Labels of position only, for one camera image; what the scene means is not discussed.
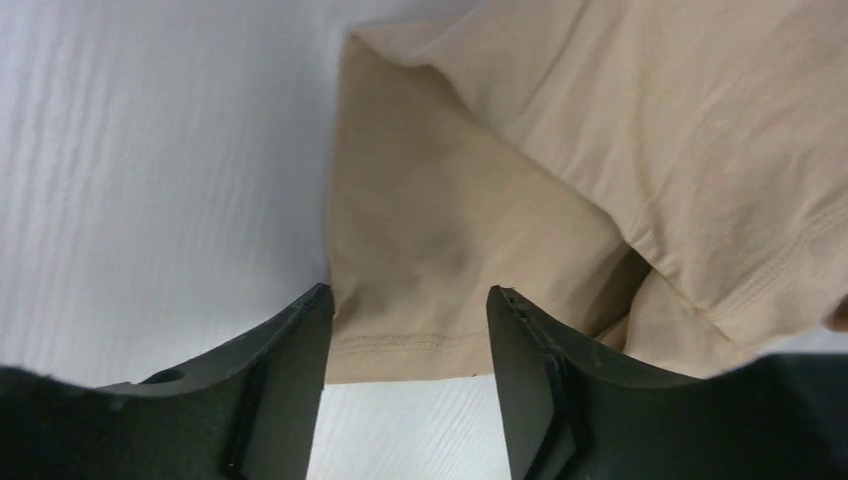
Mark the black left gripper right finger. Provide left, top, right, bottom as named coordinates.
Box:
left=486, top=286, right=847, bottom=479

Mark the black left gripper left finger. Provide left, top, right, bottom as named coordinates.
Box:
left=1, top=284, right=334, bottom=479

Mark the beige t shirt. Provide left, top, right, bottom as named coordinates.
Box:
left=326, top=1, right=847, bottom=383

